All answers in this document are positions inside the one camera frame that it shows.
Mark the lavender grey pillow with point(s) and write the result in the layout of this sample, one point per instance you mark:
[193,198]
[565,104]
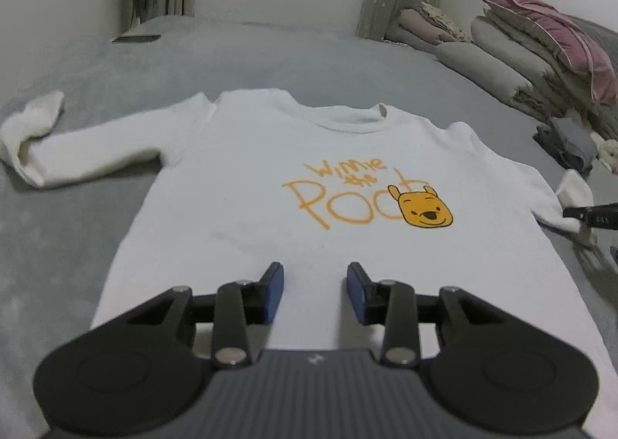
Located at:
[400,41]

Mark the folded grey clothes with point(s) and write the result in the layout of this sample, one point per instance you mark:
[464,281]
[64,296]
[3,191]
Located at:
[569,142]

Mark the grey bed blanket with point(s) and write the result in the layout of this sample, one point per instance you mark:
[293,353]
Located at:
[72,67]

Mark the dark hanging clothes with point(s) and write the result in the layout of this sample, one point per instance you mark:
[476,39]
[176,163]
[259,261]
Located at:
[144,7]

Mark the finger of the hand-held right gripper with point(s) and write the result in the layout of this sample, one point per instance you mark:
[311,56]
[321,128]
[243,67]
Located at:
[574,213]

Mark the pink quilt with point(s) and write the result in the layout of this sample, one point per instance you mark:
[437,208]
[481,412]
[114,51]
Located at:
[569,38]

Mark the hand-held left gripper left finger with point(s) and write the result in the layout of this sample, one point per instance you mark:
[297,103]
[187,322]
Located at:
[275,294]

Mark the white plush toy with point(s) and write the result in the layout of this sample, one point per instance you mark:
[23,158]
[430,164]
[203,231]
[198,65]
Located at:
[608,149]

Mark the white printed sweatshirt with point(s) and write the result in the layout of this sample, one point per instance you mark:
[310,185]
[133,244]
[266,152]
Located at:
[231,168]

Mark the grey quilted headboard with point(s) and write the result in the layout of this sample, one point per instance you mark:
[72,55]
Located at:
[603,31]

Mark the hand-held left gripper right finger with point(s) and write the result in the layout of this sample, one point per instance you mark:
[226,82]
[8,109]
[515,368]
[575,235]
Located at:
[355,294]

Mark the stack of folded quilts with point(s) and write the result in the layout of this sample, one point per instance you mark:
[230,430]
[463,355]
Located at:
[526,57]

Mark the black smartphone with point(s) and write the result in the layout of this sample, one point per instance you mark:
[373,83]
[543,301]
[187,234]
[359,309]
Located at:
[136,38]

